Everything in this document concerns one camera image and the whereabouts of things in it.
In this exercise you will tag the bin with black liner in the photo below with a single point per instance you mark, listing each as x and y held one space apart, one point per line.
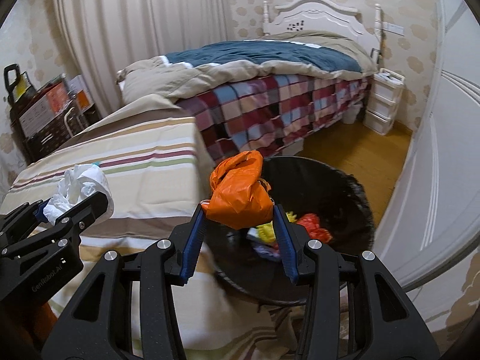
318 183

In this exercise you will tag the printed cardboard box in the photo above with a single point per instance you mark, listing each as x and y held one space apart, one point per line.
41 108

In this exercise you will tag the orange snack bag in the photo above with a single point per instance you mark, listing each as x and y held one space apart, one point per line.
240 198

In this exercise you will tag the white wooden headboard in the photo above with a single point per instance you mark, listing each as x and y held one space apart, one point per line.
322 17

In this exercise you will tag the white plastic drawer unit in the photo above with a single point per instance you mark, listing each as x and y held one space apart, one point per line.
384 105

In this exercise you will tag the small white bucket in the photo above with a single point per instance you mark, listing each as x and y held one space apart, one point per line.
351 114

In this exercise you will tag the white and orange box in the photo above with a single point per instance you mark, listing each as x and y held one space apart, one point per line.
80 92

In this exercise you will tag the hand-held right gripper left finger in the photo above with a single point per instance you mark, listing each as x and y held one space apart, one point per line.
193 240

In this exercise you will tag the bed with plaid sheet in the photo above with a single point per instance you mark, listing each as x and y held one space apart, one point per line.
262 56

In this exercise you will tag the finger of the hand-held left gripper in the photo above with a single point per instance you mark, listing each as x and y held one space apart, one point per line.
22 219
82 213

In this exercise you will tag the yellow foam net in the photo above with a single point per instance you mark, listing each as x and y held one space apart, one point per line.
268 232

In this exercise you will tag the white door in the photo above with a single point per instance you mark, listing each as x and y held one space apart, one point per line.
442 157

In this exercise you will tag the white wall socket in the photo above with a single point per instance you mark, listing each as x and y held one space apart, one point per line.
393 29

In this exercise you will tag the brown patterned storage box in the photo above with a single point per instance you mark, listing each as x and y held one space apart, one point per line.
48 138

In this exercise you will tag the white plastic bag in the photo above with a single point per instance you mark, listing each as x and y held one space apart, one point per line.
86 180

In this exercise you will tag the black hand cart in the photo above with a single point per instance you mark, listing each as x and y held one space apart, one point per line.
11 82

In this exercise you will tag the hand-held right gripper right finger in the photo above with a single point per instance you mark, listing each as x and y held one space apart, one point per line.
285 243

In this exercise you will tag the red plastic bag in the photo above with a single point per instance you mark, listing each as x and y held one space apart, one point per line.
311 221

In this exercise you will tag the cream curtain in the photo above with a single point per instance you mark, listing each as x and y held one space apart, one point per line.
131 26

